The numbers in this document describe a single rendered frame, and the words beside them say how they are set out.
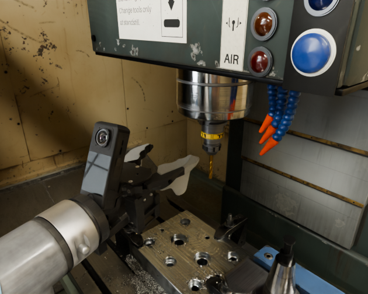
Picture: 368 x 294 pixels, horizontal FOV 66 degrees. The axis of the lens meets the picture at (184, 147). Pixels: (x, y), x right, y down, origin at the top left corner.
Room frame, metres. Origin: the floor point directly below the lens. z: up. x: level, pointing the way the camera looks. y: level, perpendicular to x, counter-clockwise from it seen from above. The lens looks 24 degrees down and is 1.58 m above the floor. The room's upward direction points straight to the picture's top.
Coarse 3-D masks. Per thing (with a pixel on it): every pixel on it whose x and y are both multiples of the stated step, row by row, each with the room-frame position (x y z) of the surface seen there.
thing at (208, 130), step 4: (204, 128) 0.58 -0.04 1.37; (208, 128) 0.57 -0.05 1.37; (212, 128) 0.57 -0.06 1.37; (216, 128) 0.57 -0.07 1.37; (220, 128) 0.57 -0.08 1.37; (204, 132) 0.58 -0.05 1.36; (208, 132) 0.57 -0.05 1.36; (212, 132) 0.57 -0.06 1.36; (216, 132) 0.57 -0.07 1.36; (220, 132) 0.57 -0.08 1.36
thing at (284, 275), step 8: (272, 264) 0.29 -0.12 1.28; (280, 264) 0.27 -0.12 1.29; (272, 272) 0.28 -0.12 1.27; (280, 272) 0.27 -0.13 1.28; (288, 272) 0.27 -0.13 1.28; (272, 280) 0.28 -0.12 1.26; (280, 280) 0.27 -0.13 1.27; (288, 280) 0.27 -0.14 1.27; (264, 288) 0.28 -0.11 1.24; (272, 288) 0.27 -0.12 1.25; (280, 288) 0.27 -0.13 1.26; (288, 288) 0.27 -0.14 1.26
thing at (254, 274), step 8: (248, 256) 0.37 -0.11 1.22; (240, 264) 0.35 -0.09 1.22; (248, 264) 0.35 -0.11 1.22; (256, 264) 0.35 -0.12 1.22; (232, 272) 0.33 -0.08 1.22; (240, 272) 0.33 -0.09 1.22; (248, 272) 0.33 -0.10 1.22; (256, 272) 0.33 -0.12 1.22; (264, 272) 0.33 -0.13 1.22; (232, 280) 0.32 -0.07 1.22; (240, 280) 0.32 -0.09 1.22; (248, 280) 0.32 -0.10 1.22; (256, 280) 0.32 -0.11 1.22; (232, 288) 0.30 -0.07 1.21; (240, 288) 0.30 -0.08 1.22; (248, 288) 0.30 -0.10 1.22
